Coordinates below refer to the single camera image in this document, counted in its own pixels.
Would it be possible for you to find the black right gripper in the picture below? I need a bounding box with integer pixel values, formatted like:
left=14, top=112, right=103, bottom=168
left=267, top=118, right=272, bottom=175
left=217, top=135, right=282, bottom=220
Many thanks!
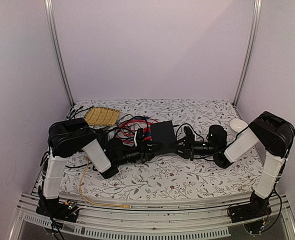
left=169, top=135, right=218, bottom=162

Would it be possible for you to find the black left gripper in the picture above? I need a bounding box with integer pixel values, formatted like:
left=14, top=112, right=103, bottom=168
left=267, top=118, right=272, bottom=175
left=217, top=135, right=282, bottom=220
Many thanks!
left=114, top=139, right=163, bottom=167

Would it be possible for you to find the black network switch box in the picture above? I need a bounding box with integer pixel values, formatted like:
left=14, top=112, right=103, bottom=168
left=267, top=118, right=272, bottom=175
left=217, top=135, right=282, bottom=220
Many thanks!
left=150, top=120, right=176, bottom=147

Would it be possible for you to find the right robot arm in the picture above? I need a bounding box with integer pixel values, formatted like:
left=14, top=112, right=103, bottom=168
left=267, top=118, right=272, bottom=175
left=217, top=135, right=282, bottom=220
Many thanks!
left=169, top=111, right=295, bottom=219

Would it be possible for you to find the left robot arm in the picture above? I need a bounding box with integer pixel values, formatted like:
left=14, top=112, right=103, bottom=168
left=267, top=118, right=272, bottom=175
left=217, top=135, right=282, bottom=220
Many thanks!
left=40, top=118, right=164, bottom=217

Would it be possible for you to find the floral patterned table cloth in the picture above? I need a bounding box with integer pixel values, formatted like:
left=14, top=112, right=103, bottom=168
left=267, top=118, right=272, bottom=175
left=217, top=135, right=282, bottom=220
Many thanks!
left=58, top=99, right=263, bottom=205

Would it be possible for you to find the white ceramic bowl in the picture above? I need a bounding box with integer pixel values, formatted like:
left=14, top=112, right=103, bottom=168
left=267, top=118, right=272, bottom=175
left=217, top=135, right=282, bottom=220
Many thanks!
left=229, top=118, right=248, bottom=133

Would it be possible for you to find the yellow woven mat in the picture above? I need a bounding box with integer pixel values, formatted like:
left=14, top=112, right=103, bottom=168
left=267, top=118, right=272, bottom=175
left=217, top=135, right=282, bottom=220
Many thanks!
left=83, top=107, right=121, bottom=126

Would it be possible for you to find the blue ethernet cable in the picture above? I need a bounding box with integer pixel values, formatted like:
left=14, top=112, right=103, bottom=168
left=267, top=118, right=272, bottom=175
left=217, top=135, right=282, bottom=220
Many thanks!
left=113, top=115, right=153, bottom=138

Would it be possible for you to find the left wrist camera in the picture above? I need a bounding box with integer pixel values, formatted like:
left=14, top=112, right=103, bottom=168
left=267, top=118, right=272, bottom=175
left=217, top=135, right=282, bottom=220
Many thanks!
left=133, top=128, right=145, bottom=147

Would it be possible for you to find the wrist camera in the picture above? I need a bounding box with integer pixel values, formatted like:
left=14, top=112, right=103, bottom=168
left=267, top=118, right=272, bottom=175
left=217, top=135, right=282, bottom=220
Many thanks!
left=133, top=128, right=145, bottom=147
left=207, top=124, right=228, bottom=149

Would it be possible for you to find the red ethernet cable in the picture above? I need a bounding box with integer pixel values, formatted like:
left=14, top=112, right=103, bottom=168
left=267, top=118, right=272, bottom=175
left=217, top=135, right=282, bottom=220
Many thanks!
left=116, top=117, right=153, bottom=141

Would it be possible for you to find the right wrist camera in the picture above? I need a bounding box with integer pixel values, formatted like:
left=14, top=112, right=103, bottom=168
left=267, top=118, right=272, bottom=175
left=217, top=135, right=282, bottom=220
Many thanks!
left=207, top=124, right=228, bottom=149

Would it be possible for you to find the yellow ethernet cable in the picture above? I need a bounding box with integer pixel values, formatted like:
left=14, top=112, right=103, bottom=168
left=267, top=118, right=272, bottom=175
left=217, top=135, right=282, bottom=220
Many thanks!
left=78, top=156, right=132, bottom=210

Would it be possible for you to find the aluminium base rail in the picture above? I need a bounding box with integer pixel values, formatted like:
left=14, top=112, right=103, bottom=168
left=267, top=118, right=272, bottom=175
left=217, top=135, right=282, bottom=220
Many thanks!
left=9, top=193, right=295, bottom=240

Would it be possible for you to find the right aluminium frame post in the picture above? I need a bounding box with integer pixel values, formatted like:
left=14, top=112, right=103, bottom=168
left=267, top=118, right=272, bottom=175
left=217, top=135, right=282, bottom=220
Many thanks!
left=232, top=0, right=262, bottom=108

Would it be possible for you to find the aluminium frame post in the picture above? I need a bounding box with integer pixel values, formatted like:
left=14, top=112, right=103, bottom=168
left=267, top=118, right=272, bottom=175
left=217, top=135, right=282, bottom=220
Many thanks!
left=44, top=0, right=75, bottom=107
left=232, top=0, right=262, bottom=108

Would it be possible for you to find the left aluminium frame post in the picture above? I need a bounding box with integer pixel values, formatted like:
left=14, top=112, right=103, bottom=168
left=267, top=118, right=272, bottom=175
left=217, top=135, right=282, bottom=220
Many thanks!
left=44, top=0, right=75, bottom=107

